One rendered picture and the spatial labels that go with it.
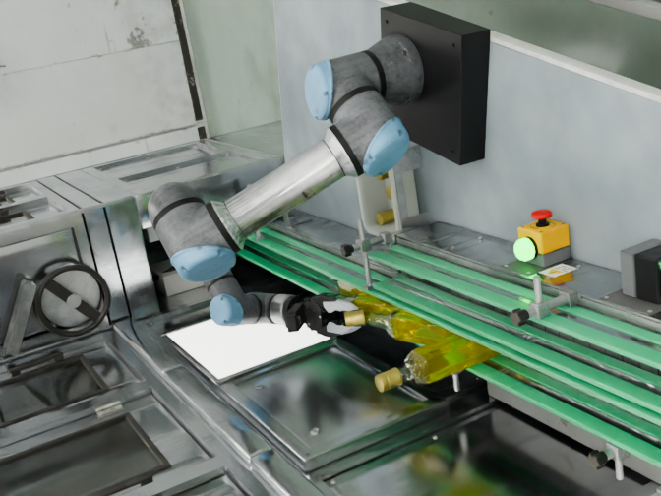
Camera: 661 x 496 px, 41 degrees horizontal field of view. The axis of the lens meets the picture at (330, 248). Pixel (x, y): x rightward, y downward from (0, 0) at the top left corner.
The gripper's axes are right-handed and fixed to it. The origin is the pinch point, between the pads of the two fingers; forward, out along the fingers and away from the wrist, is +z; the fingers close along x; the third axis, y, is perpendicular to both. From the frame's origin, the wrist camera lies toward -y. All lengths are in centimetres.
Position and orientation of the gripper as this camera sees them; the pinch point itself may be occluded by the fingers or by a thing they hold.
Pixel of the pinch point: (352, 318)
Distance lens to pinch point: 203.6
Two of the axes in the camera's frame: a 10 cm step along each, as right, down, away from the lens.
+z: 7.7, 0.2, -6.4
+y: 6.2, -2.3, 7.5
